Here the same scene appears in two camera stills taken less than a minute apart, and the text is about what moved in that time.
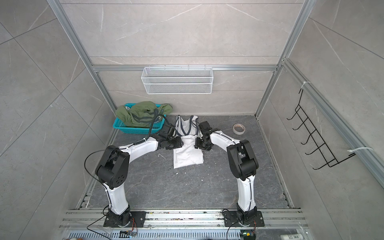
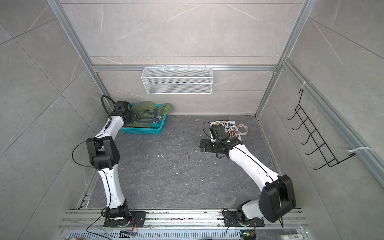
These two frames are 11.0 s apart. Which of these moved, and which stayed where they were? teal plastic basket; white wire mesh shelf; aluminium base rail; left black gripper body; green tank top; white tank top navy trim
Moved: white tank top navy trim; left black gripper body
Stayed: white wire mesh shelf; green tank top; aluminium base rail; teal plastic basket
